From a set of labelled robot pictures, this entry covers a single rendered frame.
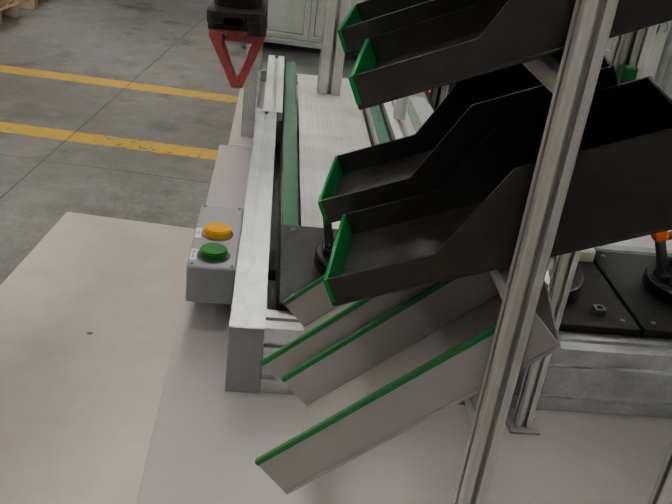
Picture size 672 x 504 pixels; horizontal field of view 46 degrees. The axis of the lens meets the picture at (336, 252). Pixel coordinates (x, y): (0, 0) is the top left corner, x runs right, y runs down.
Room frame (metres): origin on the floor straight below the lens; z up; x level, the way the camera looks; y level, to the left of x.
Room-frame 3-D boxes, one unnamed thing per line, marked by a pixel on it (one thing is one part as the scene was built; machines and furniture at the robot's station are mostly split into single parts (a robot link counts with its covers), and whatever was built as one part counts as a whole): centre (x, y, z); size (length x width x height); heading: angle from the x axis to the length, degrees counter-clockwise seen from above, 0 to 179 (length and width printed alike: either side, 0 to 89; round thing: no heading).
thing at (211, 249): (1.02, 0.17, 0.96); 0.04 x 0.04 x 0.02
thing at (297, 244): (1.03, -0.04, 0.96); 0.24 x 0.24 x 0.02; 6
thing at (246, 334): (1.28, 0.14, 0.91); 0.89 x 0.06 x 0.11; 6
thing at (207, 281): (1.09, 0.18, 0.93); 0.21 x 0.07 x 0.06; 6
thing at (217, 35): (0.97, 0.15, 1.28); 0.07 x 0.07 x 0.09; 5
